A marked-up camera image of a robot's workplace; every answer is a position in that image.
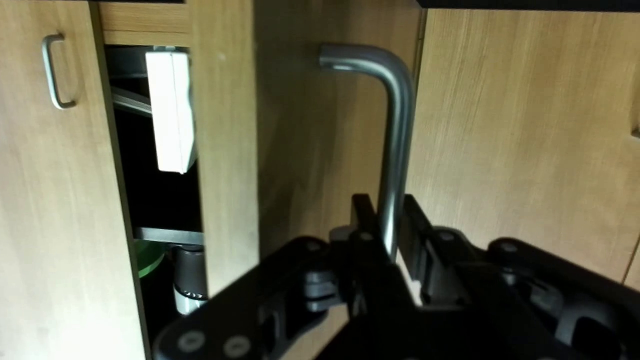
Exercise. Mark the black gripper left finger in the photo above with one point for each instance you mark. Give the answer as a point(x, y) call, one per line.
point(371, 279)

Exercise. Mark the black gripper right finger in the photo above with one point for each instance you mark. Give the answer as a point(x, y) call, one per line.
point(453, 273)

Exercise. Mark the cabinet door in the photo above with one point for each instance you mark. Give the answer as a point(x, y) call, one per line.
point(284, 145)
point(526, 127)
point(67, 285)

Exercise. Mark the green bowl in cabinet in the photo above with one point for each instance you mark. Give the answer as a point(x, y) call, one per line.
point(148, 256)

